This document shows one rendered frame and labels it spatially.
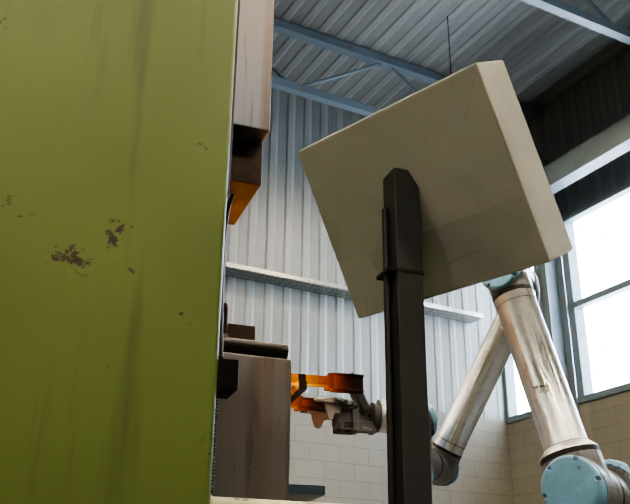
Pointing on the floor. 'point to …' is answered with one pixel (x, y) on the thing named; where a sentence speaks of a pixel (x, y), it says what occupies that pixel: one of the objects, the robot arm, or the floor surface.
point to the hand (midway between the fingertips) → (306, 403)
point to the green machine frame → (101, 247)
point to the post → (408, 341)
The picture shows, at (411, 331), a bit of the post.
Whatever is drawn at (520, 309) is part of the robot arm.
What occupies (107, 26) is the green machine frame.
